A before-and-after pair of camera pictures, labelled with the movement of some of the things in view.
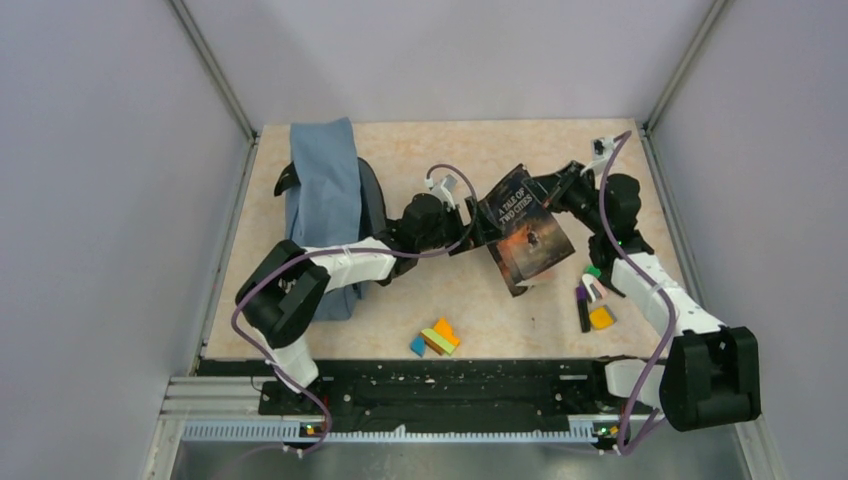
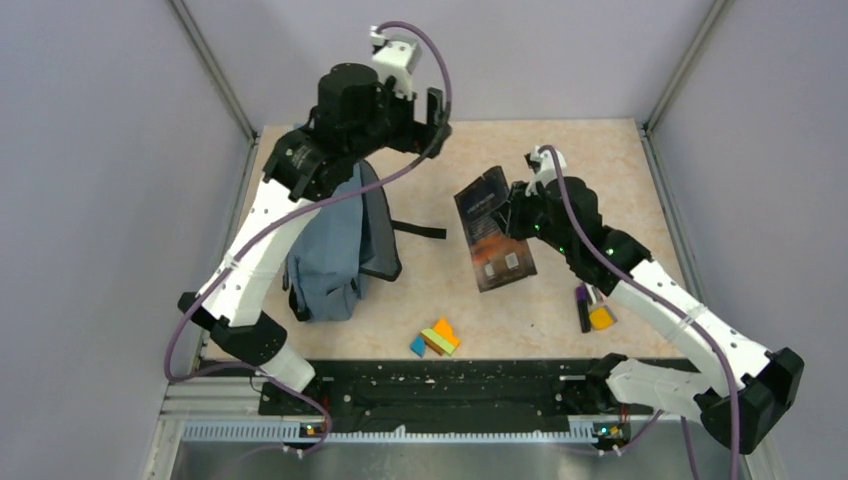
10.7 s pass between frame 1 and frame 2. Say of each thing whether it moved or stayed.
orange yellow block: stayed
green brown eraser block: stayed
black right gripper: moved
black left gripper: moved
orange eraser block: stayed
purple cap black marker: stayed
